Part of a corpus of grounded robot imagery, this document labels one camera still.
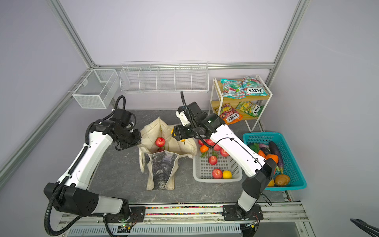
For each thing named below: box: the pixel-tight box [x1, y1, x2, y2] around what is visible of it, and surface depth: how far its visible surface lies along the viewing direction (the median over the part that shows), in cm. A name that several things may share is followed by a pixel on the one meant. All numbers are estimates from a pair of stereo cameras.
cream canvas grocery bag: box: [137, 117, 197, 191], surface depth 82 cm
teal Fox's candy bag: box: [242, 76, 269, 97], surface depth 84 cm
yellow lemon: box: [222, 169, 233, 180], surface depth 84 cm
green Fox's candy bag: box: [235, 100, 265, 118], surface depth 98 cm
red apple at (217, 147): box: [213, 144, 223, 152], surface depth 95 cm
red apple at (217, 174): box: [212, 168, 223, 180], surface depth 84 cm
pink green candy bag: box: [220, 79, 246, 99], surface depth 82 cm
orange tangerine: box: [199, 144, 209, 153], surface depth 94 cm
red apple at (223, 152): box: [220, 147, 229, 158], surface depth 93 cm
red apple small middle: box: [208, 155, 218, 166], surface depth 90 cm
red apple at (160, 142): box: [155, 137, 166, 148], surface depth 92 cm
